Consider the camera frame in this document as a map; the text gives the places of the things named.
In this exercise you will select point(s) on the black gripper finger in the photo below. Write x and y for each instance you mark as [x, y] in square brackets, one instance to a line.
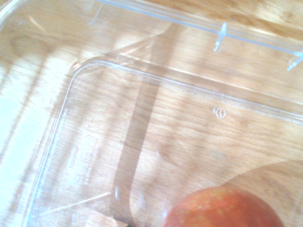
[127, 225]

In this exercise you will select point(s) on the red apple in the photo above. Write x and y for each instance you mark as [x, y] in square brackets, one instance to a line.
[222, 210]

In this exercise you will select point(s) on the clear plastic container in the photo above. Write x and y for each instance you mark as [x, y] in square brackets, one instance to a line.
[146, 118]

